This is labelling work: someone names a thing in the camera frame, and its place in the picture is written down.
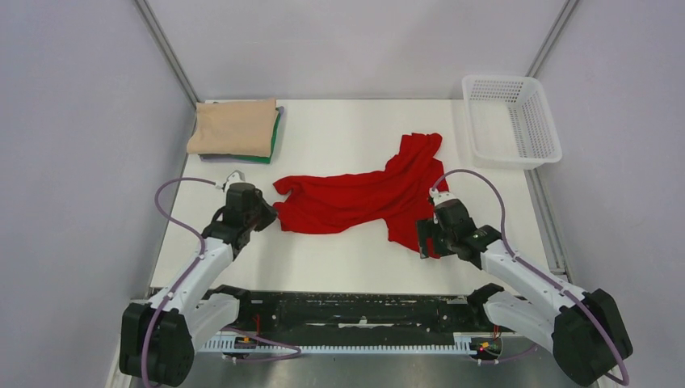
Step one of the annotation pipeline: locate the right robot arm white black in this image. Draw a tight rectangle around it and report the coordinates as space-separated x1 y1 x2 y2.
416 192 634 386

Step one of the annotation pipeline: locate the white plastic laundry basket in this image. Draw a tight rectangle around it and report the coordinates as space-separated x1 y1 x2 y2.
462 75 562 170

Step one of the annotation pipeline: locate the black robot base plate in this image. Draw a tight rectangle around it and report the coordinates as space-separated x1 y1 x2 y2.
206 285 495 347

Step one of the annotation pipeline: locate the white slotted cable duct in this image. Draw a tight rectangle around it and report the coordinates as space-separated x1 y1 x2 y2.
199 332 500 356

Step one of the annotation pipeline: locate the green folded t shirt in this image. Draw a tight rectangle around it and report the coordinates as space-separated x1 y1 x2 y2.
234 106 284 164

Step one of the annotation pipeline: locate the right aluminium frame post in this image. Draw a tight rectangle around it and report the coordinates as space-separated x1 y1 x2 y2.
526 0 581 78

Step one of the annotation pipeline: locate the aluminium frame post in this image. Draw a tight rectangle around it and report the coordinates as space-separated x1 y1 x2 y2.
526 0 581 78
132 0 200 108

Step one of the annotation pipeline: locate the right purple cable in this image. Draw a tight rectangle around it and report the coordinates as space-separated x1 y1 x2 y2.
431 169 632 388

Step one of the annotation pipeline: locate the left aluminium frame post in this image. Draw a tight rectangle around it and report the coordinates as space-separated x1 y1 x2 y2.
132 0 200 108

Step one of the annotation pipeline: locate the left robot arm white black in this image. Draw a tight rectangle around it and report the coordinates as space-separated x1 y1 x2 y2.
119 173 277 387

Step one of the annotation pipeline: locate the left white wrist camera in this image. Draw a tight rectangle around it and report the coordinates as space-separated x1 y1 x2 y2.
215 170 245 192

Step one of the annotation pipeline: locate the red t shirt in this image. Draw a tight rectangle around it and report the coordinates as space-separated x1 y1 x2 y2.
273 133 444 251

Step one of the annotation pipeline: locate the beige folded t shirt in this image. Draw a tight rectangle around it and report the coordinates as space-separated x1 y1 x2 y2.
187 99 278 158

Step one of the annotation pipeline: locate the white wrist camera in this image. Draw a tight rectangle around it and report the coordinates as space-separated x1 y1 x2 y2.
215 170 245 192
429 188 456 208

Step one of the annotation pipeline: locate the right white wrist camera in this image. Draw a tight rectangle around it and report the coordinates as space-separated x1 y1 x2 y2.
429 188 456 208

